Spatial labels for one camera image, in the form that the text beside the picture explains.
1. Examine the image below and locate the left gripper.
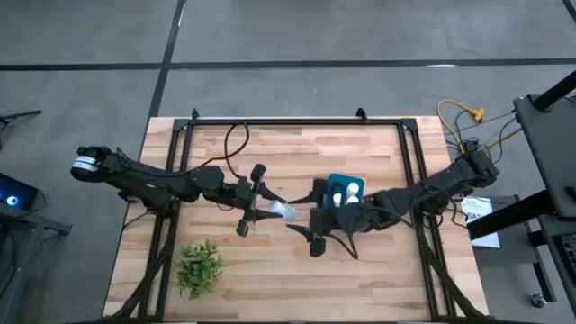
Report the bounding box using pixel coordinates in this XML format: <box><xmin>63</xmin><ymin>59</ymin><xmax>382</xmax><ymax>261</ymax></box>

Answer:
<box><xmin>233</xmin><ymin>164</ymin><xmax>288</xmax><ymax>238</ymax></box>

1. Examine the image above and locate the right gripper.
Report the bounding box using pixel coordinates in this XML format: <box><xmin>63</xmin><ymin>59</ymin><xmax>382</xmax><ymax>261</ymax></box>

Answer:
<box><xmin>286</xmin><ymin>178</ymin><xmax>350</xmax><ymax>258</ymax></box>

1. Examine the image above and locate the teal plastic basket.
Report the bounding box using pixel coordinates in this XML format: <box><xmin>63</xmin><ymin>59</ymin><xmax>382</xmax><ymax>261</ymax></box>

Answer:
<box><xmin>324</xmin><ymin>173</ymin><xmax>366</xmax><ymax>209</ymax></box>

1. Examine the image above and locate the green plant white pot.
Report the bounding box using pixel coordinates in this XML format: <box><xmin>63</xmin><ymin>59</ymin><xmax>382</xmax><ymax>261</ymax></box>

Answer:
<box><xmin>173</xmin><ymin>239</ymin><xmax>225</xmax><ymax>301</ymax></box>

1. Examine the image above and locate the white paper sheet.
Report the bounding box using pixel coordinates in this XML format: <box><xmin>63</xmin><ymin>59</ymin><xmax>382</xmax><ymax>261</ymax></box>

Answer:
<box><xmin>461</xmin><ymin>196</ymin><xmax>501</xmax><ymax>249</ymax></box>

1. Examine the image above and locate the grey metal stand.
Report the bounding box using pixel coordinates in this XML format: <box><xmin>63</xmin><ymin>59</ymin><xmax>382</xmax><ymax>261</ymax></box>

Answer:
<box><xmin>0</xmin><ymin>204</ymin><xmax>73</xmax><ymax>324</ymax></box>

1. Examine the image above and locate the black computer blue light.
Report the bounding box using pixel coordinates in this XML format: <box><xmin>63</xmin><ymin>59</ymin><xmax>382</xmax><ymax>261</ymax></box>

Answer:
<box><xmin>0</xmin><ymin>173</ymin><xmax>40</xmax><ymax>211</ymax></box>

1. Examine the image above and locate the black equipment cart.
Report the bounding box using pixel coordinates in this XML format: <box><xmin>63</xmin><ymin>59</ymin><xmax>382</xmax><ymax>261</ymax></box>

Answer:
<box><xmin>466</xmin><ymin>69</ymin><xmax>576</xmax><ymax>324</ymax></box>

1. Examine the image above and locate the black tripod leg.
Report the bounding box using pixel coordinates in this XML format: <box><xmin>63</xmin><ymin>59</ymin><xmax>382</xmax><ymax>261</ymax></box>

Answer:
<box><xmin>0</xmin><ymin>110</ymin><xmax>42</xmax><ymax>152</ymax></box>

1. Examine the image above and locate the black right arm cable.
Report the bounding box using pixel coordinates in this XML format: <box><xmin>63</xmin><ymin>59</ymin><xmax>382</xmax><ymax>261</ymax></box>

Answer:
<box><xmin>332</xmin><ymin>211</ymin><xmax>361</xmax><ymax>261</ymax></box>

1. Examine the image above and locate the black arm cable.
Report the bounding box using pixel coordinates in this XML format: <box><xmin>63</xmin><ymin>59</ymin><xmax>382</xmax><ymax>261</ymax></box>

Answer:
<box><xmin>332</xmin><ymin>211</ymin><xmax>361</xmax><ymax>261</ymax></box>
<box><xmin>177</xmin><ymin>121</ymin><xmax>251</xmax><ymax>181</ymax></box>

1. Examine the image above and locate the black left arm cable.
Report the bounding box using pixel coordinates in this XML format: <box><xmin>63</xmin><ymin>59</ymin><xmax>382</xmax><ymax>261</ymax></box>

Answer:
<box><xmin>177</xmin><ymin>121</ymin><xmax>251</xmax><ymax>181</ymax></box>

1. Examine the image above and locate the black table frame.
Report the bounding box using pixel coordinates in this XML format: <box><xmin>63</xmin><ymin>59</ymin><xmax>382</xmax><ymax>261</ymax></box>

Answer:
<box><xmin>102</xmin><ymin>107</ymin><xmax>492</xmax><ymax>324</ymax></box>

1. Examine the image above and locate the yellow extension cable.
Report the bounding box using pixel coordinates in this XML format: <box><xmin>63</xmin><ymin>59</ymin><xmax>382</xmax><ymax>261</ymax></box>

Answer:
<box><xmin>437</xmin><ymin>99</ymin><xmax>486</xmax><ymax>154</ymax></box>

